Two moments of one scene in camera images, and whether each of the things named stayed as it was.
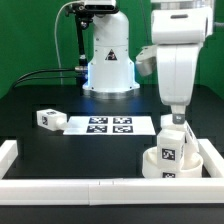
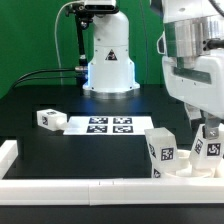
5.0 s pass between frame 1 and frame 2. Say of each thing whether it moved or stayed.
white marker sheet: stayed
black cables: stayed
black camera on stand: stayed
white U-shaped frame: stayed
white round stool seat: moved
